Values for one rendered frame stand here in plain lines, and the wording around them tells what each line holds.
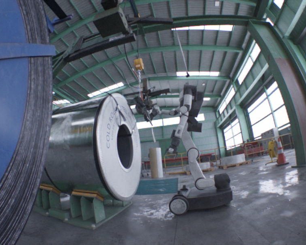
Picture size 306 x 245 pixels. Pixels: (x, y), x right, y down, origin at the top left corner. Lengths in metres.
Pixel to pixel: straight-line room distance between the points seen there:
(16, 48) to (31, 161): 0.23
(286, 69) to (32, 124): 4.12
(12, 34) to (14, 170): 0.26
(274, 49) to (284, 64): 0.47
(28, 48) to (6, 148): 0.20
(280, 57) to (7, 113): 4.31
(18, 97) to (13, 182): 0.16
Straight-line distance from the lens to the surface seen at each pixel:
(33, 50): 0.38
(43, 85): 0.39
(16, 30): 0.36
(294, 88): 3.85
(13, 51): 0.33
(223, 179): 1.68
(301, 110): 3.73
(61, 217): 1.64
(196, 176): 1.69
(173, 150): 1.51
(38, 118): 0.37
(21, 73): 0.34
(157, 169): 6.32
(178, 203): 1.54
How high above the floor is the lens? 0.54
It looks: 17 degrees up
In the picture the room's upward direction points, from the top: 5 degrees counter-clockwise
